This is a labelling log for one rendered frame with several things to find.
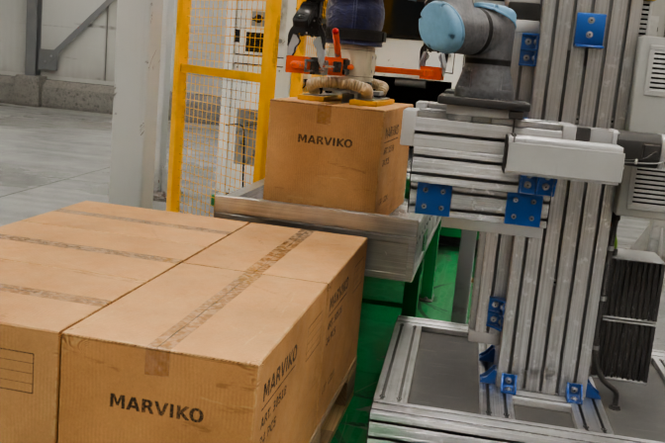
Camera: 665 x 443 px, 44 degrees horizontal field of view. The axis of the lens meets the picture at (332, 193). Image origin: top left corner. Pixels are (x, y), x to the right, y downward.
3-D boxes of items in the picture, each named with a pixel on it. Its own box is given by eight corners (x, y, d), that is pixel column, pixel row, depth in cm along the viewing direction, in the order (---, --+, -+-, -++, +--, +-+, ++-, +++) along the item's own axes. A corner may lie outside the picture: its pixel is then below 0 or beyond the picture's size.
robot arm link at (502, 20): (522, 61, 207) (528, 7, 205) (486, 58, 199) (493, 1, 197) (486, 59, 216) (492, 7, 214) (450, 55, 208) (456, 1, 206)
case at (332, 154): (309, 190, 343) (317, 94, 337) (403, 202, 334) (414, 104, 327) (261, 214, 286) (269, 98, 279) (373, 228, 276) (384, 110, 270)
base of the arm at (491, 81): (512, 99, 216) (517, 61, 214) (515, 102, 201) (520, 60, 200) (454, 94, 218) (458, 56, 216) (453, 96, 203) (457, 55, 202)
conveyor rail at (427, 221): (448, 185, 497) (451, 153, 494) (456, 186, 496) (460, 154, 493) (398, 277, 274) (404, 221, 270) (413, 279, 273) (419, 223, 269)
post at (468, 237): (447, 343, 334) (476, 98, 318) (464, 346, 333) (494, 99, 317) (446, 348, 328) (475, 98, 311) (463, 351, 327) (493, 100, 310)
